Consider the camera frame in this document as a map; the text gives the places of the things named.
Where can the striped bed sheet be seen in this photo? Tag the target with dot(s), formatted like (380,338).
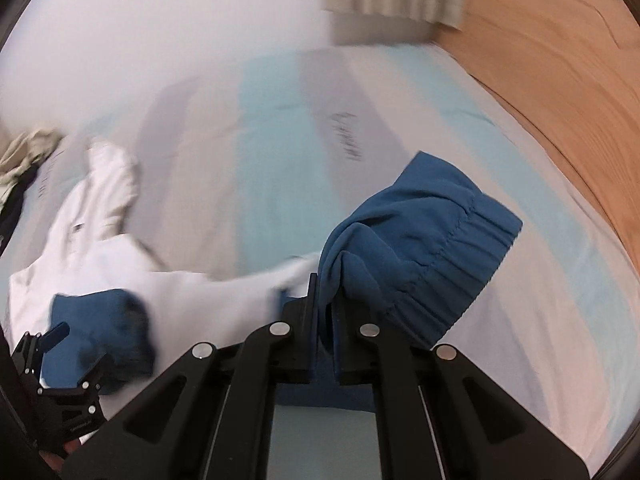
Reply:
(244,166)

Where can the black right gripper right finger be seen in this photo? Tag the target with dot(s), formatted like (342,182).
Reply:
(438,415)

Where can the white and blue hoodie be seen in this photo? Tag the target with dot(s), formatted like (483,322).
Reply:
(421,251)

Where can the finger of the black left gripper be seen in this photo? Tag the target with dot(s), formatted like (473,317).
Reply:
(56,334)
(94,378)

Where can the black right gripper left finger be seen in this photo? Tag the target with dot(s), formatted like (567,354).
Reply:
(209,415)

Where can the pile of clothes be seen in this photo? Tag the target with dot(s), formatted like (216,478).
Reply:
(20,164)

